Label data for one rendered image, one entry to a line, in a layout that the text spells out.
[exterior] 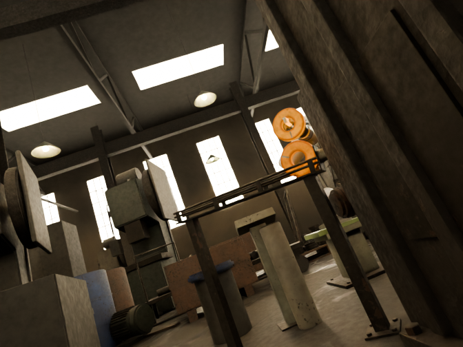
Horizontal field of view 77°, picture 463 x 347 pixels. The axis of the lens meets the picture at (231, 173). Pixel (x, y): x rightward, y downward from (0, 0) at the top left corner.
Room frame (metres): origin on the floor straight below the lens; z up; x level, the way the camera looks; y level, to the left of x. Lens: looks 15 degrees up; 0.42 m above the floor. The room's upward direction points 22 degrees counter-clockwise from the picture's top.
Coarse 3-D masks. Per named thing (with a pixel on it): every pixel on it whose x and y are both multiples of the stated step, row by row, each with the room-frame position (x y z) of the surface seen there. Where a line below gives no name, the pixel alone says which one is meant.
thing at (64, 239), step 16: (48, 224) 4.42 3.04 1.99; (64, 224) 4.54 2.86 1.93; (64, 240) 4.45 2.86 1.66; (32, 256) 4.35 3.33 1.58; (48, 256) 4.39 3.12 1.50; (64, 256) 4.44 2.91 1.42; (80, 256) 4.90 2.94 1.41; (32, 272) 4.34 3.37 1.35; (48, 272) 4.38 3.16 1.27; (64, 272) 4.43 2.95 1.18; (80, 272) 4.75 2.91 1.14
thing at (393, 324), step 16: (320, 192) 1.17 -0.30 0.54; (320, 208) 1.18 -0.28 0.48; (192, 224) 1.48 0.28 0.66; (336, 224) 1.17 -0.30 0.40; (192, 240) 1.49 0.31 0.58; (336, 240) 1.18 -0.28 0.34; (208, 256) 1.49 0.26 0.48; (352, 256) 1.17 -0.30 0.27; (208, 272) 1.48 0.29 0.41; (352, 272) 1.18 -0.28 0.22; (208, 288) 1.49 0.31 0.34; (368, 288) 1.17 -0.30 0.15; (224, 304) 1.49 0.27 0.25; (368, 304) 1.18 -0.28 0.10; (224, 320) 1.48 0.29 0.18; (384, 320) 1.17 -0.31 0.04; (400, 320) 1.21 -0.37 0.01; (224, 336) 1.49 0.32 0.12; (368, 336) 1.18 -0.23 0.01; (384, 336) 1.14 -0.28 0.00
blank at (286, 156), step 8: (288, 144) 1.20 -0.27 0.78; (296, 144) 1.18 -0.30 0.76; (304, 144) 1.17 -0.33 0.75; (288, 152) 1.20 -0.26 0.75; (296, 152) 1.21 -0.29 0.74; (304, 152) 1.17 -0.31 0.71; (312, 152) 1.16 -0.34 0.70; (280, 160) 1.22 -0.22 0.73; (288, 160) 1.21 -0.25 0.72; (296, 168) 1.20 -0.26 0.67; (296, 176) 1.21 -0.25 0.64
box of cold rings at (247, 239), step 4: (240, 236) 4.94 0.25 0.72; (244, 236) 4.95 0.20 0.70; (248, 236) 4.96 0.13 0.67; (228, 240) 4.90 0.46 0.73; (244, 240) 4.94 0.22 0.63; (248, 240) 4.95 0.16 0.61; (252, 240) 4.96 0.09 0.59; (216, 244) 4.86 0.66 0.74; (220, 244) 4.87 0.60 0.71; (248, 244) 4.95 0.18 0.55; (252, 244) 4.96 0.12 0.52; (248, 248) 4.94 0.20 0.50; (252, 248) 4.95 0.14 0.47; (248, 252) 4.94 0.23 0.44; (256, 264) 4.95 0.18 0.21; (260, 264) 4.96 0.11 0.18; (256, 268) 4.95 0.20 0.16; (260, 268) 4.96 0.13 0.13
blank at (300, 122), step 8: (280, 112) 1.29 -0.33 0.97; (288, 112) 1.27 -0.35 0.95; (296, 112) 1.26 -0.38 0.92; (280, 120) 1.29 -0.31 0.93; (296, 120) 1.26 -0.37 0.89; (304, 120) 1.25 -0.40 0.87; (280, 128) 1.30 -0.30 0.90; (296, 128) 1.27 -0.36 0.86; (304, 128) 1.27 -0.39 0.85; (280, 136) 1.31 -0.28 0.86; (288, 136) 1.29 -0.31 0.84; (296, 136) 1.28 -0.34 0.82
